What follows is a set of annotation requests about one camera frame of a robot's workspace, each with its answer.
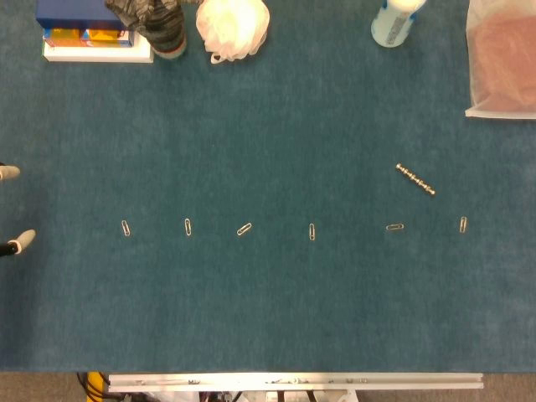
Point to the yellow part under table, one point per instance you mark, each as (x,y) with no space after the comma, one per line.
(97,380)

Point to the blue felt table cover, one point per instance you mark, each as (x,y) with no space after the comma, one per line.
(268,125)

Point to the metal drill bit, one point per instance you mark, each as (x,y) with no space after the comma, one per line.
(415,179)

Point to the flat white box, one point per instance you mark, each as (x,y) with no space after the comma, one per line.
(96,55)

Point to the dark blue box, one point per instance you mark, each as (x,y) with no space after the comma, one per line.
(71,14)

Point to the aluminium rail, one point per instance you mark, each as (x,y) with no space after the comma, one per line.
(293,382)

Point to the small orange box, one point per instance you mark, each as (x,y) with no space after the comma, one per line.
(60,37)
(106,38)

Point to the grey knit glove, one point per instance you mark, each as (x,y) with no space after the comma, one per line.
(161,23)

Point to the metal paper clip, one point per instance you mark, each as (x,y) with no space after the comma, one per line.
(463,224)
(244,229)
(125,228)
(395,227)
(188,228)
(312,231)

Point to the pink cloth in bag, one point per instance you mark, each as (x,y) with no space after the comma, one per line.
(508,63)

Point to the translucent zip bag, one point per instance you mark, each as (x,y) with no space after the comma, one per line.
(502,63)

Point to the light blue plastic bottle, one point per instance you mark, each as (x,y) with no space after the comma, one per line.
(395,25)

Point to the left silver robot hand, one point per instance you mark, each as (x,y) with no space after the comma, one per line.
(10,172)

